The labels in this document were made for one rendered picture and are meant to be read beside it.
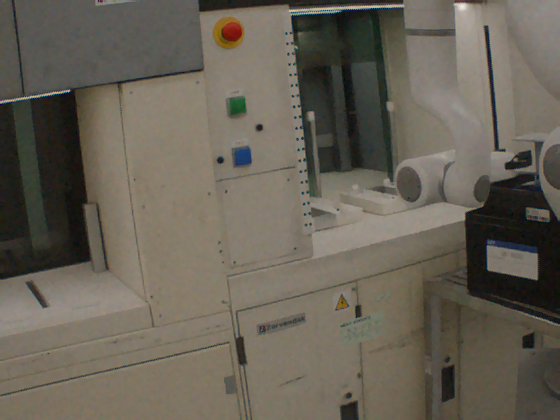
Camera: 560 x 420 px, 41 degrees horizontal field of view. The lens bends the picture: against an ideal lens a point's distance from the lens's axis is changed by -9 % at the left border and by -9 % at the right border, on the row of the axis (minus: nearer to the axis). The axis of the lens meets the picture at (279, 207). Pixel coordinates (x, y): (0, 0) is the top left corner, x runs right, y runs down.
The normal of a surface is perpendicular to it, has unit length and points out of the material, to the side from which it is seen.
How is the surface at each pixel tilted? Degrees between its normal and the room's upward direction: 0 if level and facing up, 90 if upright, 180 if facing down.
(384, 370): 90
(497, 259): 90
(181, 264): 90
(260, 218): 90
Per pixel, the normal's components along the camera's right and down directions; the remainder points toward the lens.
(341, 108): 0.46, 0.14
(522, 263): -0.80, 0.20
